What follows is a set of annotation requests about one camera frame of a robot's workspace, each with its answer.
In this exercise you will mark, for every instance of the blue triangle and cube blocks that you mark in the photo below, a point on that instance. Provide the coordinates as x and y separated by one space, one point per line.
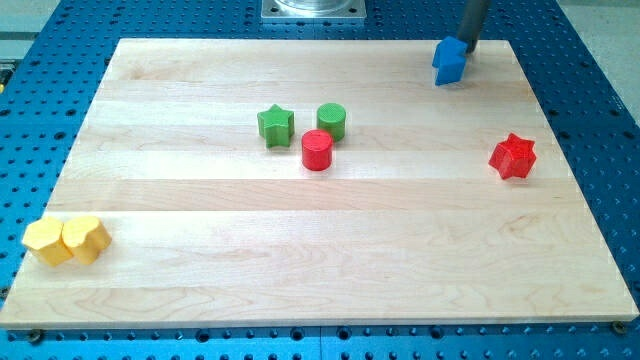
449 60

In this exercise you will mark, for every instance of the red cylinder block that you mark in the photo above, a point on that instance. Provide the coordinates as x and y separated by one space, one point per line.
317 147

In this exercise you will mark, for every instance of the green cylinder block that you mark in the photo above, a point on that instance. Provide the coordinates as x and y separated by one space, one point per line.
331 117

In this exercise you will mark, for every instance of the green star block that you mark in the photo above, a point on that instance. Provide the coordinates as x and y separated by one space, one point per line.
276 126

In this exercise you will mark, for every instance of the wooden board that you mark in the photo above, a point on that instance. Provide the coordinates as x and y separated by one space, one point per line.
409 225

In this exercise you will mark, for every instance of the red star block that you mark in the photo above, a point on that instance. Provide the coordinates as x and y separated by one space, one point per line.
513 157

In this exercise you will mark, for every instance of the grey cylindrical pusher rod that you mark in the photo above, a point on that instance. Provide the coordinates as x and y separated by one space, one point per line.
472 22

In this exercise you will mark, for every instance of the yellow heart block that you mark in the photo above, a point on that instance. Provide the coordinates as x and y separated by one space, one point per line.
86 237

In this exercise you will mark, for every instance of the yellow hexagon block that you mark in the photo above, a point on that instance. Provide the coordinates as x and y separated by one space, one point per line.
43 238

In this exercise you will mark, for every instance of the blue perforated metal table plate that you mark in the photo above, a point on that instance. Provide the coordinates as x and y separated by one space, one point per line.
582 59

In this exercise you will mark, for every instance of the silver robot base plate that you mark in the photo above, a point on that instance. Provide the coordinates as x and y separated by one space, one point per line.
301 10

